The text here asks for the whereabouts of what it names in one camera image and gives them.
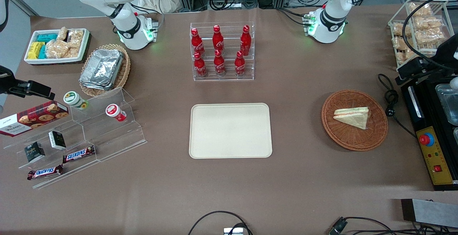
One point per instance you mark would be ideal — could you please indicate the clear acrylic bottle rack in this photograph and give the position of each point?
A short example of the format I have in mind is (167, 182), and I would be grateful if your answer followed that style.
(229, 34)

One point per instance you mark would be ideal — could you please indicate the white rectangular snack bin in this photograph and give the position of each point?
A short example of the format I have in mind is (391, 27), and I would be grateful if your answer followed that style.
(53, 60)

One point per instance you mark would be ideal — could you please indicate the small black carton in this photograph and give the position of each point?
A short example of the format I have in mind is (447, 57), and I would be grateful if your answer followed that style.
(34, 152)
(57, 140)

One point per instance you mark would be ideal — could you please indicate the black appliance yellow panel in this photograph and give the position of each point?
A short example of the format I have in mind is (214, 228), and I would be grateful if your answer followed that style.
(438, 156)

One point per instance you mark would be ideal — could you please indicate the silver metal clamp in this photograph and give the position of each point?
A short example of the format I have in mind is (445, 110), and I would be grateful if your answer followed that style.
(233, 231)

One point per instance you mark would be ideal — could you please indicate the green lid yogurt cup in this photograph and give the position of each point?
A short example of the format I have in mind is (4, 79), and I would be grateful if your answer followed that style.
(74, 99)

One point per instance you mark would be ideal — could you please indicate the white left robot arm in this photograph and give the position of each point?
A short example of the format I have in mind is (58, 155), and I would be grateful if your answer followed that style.
(332, 16)

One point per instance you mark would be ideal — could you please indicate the stacked aluminium foil trays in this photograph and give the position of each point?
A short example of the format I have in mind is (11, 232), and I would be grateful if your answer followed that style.
(102, 68)

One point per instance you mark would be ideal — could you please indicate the brown Snickers bar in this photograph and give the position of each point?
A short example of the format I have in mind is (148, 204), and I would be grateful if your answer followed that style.
(44, 172)
(78, 154)

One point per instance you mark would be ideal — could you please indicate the bagged fried snack pack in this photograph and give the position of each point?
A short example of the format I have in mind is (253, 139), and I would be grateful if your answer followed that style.
(398, 29)
(427, 23)
(402, 57)
(398, 43)
(431, 36)
(420, 9)

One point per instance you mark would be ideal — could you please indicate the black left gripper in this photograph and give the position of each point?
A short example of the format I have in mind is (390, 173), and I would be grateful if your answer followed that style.
(444, 53)

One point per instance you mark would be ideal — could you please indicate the round brown wicker basket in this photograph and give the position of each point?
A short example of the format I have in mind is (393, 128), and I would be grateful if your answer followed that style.
(343, 138)

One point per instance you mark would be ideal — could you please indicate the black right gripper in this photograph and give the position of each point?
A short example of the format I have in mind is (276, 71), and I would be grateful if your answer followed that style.
(4, 75)

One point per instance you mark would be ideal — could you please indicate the yellow snack packet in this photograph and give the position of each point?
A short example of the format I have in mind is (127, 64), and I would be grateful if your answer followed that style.
(34, 50)

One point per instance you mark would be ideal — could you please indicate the steel pan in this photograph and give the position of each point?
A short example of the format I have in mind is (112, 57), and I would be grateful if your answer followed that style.
(449, 102)
(456, 136)

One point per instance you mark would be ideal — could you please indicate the clear bagged rice cracker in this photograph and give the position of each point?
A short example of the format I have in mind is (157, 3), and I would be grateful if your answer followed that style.
(56, 49)
(76, 38)
(62, 34)
(73, 52)

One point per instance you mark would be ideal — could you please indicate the triangle sandwich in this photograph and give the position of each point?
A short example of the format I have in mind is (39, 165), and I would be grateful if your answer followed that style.
(354, 118)

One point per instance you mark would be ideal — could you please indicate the red lid yogurt cup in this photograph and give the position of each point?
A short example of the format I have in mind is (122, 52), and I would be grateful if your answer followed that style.
(114, 111)

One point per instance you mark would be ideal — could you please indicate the red tartan cookie box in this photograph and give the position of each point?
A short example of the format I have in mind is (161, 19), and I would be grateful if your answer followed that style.
(34, 118)

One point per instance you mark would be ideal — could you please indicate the clear acrylic step stand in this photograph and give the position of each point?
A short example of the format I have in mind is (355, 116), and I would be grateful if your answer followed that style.
(53, 183)
(114, 138)

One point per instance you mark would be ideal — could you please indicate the cream plastic tray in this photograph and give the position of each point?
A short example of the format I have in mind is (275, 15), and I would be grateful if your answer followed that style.
(229, 131)

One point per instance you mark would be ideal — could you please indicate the oval tan wicker basket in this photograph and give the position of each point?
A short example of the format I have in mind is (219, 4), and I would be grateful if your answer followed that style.
(123, 74)

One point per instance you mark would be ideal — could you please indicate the red cola bottle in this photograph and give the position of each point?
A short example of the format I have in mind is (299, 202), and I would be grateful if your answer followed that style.
(245, 42)
(239, 65)
(200, 67)
(218, 40)
(219, 65)
(197, 43)

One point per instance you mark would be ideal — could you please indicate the grey metal box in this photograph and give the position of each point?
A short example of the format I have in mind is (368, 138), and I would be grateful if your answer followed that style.
(429, 211)

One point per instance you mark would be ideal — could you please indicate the teal snack packet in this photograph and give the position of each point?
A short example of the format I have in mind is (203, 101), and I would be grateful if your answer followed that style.
(47, 37)
(43, 52)

